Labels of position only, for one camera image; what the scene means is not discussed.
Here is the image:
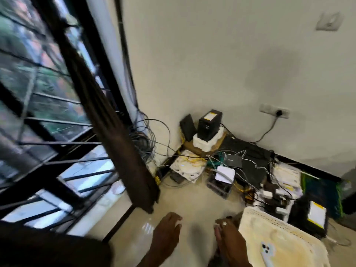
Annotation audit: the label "person's left hand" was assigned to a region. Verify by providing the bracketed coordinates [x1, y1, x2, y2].
[150, 212, 183, 259]

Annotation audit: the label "person's right hand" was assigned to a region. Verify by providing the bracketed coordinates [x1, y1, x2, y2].
[213, 218, 251, 267]

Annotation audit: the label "white bowl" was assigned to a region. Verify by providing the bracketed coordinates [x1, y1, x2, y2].
[110, 180, 126, 195]

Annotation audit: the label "dark brown curtain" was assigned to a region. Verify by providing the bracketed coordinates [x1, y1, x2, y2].
[33, 0, 161, 214]
[0, 219, 115, 267]

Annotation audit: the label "white game controller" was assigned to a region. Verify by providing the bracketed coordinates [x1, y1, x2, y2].
[260, 241, 276, 267]

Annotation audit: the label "white plastic laundry basket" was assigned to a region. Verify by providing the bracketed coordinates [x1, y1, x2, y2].
[239, 206, 332, 267]

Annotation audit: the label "black power strip with chargers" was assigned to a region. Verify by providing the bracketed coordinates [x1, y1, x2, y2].
[256, 186, 293, 217]

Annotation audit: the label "white square router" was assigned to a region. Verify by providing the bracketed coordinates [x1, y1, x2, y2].
[214, 165, 236, 184]

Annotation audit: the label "white electronic device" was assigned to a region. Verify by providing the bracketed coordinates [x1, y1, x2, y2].
[169, 152, 208, 183]

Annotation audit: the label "black backup power unit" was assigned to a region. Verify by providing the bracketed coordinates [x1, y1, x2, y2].
[197, 109, 223, 142]
[288, 197, 329, 240]

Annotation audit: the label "large flat black device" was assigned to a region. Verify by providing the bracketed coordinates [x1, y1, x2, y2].
[222, 136, 274, 189]

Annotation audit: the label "white router with yellow print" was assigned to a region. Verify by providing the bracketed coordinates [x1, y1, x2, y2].
[271, 164, 304, 198]

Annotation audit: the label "dark green cardboard box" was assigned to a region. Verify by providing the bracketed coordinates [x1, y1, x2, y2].
[301, 174, 344, 220]

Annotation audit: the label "white foam packing block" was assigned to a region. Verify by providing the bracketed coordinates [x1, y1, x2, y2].
[192, 128, 225, 152]

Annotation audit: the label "thin yellow fibre cables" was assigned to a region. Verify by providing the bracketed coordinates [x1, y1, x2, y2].
[154, 130, 208, 187]

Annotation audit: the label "grey metal cage bracket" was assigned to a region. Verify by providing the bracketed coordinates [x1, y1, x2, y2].
[206, 175, 233, 199]

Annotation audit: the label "small black network switch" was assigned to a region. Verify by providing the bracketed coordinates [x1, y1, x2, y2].
[222, 154, 243, 168]

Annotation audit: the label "green network cable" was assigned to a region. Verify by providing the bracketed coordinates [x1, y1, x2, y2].
[207, 152, 226, 169]

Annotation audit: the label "bundle of grey cables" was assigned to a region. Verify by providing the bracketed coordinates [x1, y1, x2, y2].
[114, 0, 174, 175]

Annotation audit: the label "black wall-mounted box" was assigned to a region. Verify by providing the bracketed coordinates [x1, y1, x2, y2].
[179, 113, 197, 141]

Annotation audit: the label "black power cable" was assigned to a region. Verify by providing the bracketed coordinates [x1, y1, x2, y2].
[250, 108, 284, 145]

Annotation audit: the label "white wall socket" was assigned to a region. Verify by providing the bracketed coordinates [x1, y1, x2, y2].
[259, 103, 290, 119]

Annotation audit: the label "small white wall switch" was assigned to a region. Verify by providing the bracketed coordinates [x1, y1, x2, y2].
[316, 12, 344, 32]

